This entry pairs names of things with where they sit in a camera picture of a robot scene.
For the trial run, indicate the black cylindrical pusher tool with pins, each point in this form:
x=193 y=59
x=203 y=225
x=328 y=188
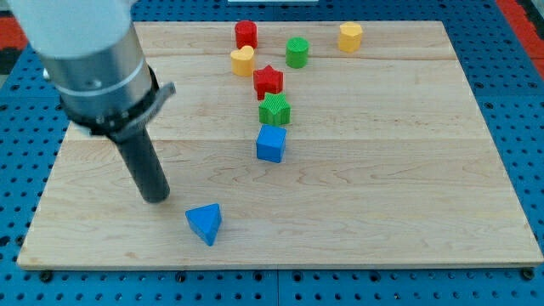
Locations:
x=139 y=156

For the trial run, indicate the blue triangle block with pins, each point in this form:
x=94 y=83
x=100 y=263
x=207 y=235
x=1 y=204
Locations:
x=205 y=222

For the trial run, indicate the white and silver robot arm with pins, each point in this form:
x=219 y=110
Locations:
x=91 y=53

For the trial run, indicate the blue cube block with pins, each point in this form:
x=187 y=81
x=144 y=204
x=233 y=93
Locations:
x=271 y=143

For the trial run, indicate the yellow heart block left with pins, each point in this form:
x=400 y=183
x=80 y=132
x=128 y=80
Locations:
x=243 y=61

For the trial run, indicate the yellow heart block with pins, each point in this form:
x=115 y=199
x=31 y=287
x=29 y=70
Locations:
x=349 y=37
x=243 y=61

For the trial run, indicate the green star block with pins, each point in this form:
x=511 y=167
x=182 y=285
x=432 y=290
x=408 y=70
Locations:
x=274 y=110

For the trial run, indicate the red star block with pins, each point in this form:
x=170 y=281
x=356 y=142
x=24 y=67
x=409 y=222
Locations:
x=267 y=80

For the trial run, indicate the wooden board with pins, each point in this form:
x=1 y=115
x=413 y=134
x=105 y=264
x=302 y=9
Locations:
x=388 y=163

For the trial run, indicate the red cylinder block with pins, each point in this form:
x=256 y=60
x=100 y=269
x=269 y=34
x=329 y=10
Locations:
x=246 y=34

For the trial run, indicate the green cylinder block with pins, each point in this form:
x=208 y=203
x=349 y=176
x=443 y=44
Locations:
x=297 y=51

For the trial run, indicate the yellow heart block right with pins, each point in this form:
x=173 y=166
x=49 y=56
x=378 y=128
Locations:
x=349 y=37

